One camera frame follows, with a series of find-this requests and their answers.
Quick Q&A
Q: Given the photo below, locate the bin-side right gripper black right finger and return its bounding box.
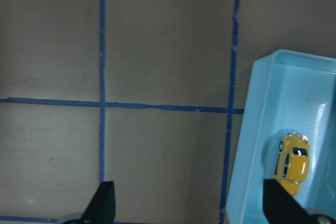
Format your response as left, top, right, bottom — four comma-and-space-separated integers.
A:
262, 179, 319, 223

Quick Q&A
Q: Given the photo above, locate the bin-side right gripper black left finger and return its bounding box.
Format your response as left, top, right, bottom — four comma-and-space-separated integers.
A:
79, 181, 116, 224

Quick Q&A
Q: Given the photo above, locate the light blue plastic bin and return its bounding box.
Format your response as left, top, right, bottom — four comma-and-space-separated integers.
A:
226, 50, 335, 223

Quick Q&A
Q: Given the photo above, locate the yellow beetle toy car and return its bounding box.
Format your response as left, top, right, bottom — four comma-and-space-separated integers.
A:
273, 133, 310, 196

